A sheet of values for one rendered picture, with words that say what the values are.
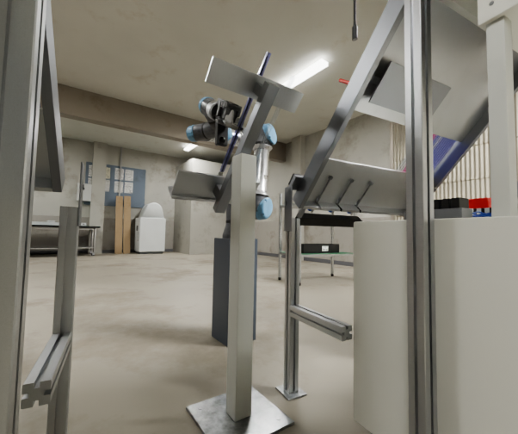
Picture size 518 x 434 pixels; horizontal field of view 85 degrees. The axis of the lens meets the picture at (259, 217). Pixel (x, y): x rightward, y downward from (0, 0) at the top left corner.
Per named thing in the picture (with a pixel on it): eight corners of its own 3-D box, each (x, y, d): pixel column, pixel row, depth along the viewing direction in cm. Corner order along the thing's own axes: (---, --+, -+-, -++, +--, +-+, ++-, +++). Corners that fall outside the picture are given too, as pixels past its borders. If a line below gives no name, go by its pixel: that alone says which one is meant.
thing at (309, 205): (303, 208, 108) (294, 198, 113) (411, 216, 139) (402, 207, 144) (304, 206, 108) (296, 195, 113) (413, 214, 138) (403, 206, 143)
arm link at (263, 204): (249, 221, 161) (256, 132, 169) (273, 221, 153) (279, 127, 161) (238, 218, 150) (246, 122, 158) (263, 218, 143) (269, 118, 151)
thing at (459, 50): (353, 112, 87) (344, 106, 91) (468, 145, 118) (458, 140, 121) (421, -19, 69) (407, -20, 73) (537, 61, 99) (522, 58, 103)
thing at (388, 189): (301, 202, 109) (298, 197, 112) (410, 211, 140) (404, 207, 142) (323, 159, 99) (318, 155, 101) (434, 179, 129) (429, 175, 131)
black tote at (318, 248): (303, 253, 339) (303, 244, 339) (295, 252, 354) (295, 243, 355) (339, 252, 365) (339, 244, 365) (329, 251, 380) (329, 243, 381)
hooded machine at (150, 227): (158, 251, 784) (160, 204, 792) (164, 253, 738) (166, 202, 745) (132, 252, 745) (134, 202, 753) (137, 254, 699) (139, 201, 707)
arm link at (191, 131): (239, 131, 172) (182, 120, 130) (255, 127, 167) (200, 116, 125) (241, 150, 174) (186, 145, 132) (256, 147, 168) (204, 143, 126)
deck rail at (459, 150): (411, 216, 139) (403, 208, 143) (414, 216, 139) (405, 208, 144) (537, 61, 99) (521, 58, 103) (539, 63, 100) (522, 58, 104)
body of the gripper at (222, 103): (225, 101, 99) (212, 96, 108) (218, 126, 102) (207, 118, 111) (243, 107, 103) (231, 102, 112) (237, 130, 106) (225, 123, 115)
